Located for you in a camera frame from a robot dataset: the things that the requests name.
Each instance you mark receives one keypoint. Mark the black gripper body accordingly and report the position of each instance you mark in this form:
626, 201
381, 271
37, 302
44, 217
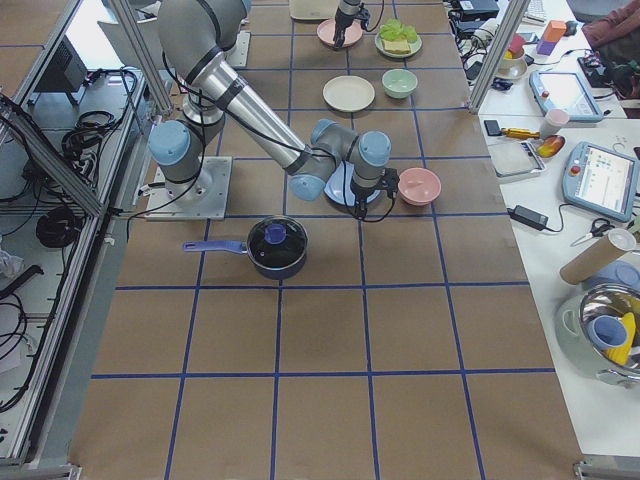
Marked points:
344, 20
361, 194

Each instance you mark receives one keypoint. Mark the pink plate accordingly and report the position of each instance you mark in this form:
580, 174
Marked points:
325, 32

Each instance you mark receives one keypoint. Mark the blue plate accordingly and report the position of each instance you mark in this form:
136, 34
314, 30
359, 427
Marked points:
338, 186

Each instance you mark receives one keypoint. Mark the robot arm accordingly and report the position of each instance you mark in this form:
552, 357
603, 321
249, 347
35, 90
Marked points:
195, 36
348, 11

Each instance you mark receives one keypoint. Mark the pink bowl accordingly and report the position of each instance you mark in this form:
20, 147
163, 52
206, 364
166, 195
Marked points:
419, 186

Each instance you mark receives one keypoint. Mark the cream toaster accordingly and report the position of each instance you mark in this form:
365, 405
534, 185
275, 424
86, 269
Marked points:
312, 10

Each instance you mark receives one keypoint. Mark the green lettuce leaf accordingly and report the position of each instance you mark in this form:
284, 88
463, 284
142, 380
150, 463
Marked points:
395, 30

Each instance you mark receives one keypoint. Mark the cream plate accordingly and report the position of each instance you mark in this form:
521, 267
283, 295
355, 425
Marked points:
348, 93

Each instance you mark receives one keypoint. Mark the bread slice on plate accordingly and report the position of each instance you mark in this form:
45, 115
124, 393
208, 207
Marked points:
396, 47

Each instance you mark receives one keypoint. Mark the green bowl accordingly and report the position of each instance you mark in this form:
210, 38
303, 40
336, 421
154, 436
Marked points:
399, 83

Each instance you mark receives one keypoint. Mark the light green plate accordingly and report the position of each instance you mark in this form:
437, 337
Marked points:
415, 48

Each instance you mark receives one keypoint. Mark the glass pot lid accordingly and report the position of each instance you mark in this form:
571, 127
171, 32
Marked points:
277, 242

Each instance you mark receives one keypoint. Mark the silver digital scale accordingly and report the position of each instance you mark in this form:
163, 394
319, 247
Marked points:
515, 160

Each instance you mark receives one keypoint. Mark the black power adapter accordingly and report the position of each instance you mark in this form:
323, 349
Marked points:
528, 217

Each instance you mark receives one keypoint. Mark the white bowl with fruit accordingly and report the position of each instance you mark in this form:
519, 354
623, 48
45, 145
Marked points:
513, 65

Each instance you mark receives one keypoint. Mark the teach pendant far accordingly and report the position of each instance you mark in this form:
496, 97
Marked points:
566, 91

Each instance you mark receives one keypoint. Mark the teach pendant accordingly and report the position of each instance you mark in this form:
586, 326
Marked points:
566, 91
601, 180

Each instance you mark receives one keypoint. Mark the purple block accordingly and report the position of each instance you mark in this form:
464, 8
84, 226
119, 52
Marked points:
552, 34

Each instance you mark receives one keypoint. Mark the teach pendant near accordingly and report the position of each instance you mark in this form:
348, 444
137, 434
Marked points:
601, 180

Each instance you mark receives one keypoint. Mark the scissors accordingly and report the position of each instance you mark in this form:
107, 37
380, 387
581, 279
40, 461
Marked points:
599, 227

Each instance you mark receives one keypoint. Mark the cardboard tube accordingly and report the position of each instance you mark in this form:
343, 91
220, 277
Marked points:
616, 243

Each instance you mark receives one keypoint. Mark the steel mixing bowl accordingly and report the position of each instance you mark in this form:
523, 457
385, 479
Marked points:
617, 366

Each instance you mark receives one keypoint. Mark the blue cup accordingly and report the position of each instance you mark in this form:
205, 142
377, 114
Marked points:
607, 332

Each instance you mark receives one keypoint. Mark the black electronics box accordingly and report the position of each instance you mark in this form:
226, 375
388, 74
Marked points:
65, 72

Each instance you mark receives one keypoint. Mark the gold screwdriver handle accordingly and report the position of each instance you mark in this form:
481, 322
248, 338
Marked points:
518, 133

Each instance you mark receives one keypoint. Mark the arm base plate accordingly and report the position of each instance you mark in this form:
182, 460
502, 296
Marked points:
207, 199

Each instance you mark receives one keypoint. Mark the aluminium frame post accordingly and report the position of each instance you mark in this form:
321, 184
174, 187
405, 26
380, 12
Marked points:
511, 19

